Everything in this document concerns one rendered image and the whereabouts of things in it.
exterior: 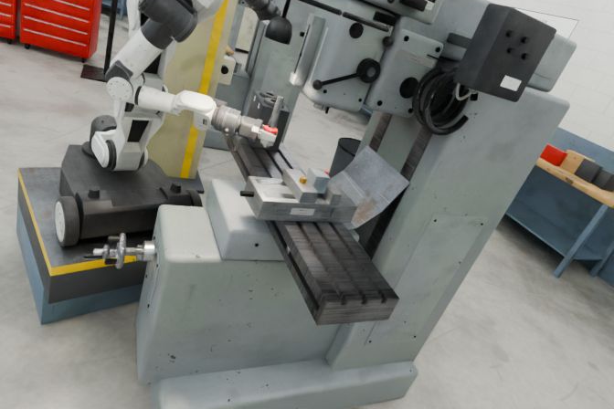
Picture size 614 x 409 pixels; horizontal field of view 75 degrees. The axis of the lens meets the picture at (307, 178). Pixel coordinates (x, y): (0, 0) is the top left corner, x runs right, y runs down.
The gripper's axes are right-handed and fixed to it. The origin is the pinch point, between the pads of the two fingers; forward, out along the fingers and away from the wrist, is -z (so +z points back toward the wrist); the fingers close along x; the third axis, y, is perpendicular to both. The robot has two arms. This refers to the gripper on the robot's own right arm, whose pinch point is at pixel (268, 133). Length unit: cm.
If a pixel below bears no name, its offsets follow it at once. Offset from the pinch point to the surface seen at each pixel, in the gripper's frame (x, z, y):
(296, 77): -7.2, -3.3, -22.9
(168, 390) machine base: -33, 6, 94
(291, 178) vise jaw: -15.7, -11.9, 6.3
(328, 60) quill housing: -11.9, -10.7, -31.2
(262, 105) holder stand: 28.0, 6.4, -1.3
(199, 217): -5.4, 14.5, 37.2
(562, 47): 24, -92, -59
